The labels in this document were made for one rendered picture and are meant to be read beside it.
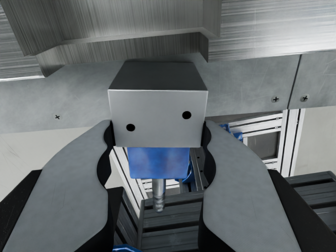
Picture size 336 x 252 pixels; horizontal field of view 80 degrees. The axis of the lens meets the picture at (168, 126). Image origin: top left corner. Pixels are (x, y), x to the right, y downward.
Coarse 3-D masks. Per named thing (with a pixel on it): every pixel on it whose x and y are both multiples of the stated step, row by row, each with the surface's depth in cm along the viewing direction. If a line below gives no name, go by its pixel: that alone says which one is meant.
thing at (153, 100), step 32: (128, 64) 14; (160, 64) 14; (192, 64) 14; (128, 96) 10; (160, 96) 10; (192, 96) 10; (128, 128) 11; (160, 128) 11; (192, 128) 11; (128, 160) 14; (160, 160) 14; (160, 192) 17
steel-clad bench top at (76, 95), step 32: (96, 64) 14; (224, 64) 15; (256, 64) 15; (288, 64) 15; (320, 64) 15; (0, 96) 16; (32, 96) 16; (64, 96) 16; (96, 96) 16; (224, 96) 16; (256, 96) 16; (288, 96) 16; (320, 96) 16; (0, 128) 17; (32, 128) 17; (64, 128) 17
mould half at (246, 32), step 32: (224, 0) 5; (256, 0) 5; (288, 0) 5; (320, 0) 5; (0, 32) 5; (224, 32) 5; (256, 32) 5; (288, 32) 5; (320, 32) 5; (0, 64) 6; (32, 64) 6
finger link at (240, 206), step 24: (216, 144) 9; (240, 144) 9; (216, 168) 8; (240, 168) 8; (264, 168) 8; (216, 192) 7; (240, 192) 7; (264, 192) 7; (216, 216) 6; (240, 216) 6; (264, 216) 6; (216, 240) 6; (240, 240) 6; (264, 240) 6; (288, 240) 6
